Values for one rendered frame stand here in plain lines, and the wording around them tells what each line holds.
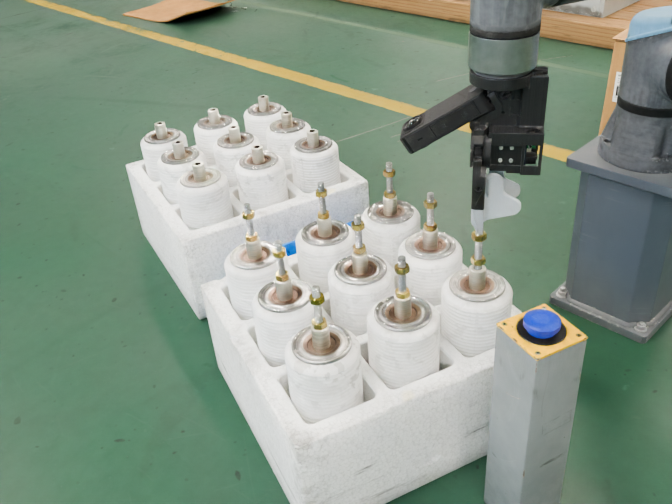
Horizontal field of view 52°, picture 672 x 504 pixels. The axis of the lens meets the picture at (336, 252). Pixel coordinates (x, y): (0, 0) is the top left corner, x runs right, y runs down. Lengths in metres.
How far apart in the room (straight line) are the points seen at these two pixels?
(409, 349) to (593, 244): 0.48
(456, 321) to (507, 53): 0.37
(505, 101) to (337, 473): 0.50
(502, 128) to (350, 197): 0.60
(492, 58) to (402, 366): 0.39
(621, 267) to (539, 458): 0.47
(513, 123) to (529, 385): 0.30
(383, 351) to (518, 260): 0.63
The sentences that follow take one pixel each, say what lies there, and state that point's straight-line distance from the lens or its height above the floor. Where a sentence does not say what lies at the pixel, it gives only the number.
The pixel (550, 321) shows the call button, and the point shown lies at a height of 0.33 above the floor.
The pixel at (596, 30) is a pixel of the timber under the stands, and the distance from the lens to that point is 2.77.
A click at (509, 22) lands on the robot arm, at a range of 0.77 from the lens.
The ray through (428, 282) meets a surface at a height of 0.22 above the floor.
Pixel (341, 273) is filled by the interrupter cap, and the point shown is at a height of 0.25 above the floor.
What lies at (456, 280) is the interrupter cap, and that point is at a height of 0.25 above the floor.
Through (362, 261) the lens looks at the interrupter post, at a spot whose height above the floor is 0.27.
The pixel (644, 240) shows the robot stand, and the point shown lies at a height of 0.19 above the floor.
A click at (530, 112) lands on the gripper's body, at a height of 0.51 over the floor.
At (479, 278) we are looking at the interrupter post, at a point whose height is 0.27.
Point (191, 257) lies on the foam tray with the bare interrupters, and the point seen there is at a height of 0.14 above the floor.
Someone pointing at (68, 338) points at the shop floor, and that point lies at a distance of 1.42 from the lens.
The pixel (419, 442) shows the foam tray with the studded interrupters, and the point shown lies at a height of 0.09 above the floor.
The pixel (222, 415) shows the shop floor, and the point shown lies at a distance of 1.16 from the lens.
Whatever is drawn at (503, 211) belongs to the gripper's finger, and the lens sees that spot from 0.87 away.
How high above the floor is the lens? 0.82
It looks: 33 degrees down
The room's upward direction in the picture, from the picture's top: 5 degrees counter-clockwise
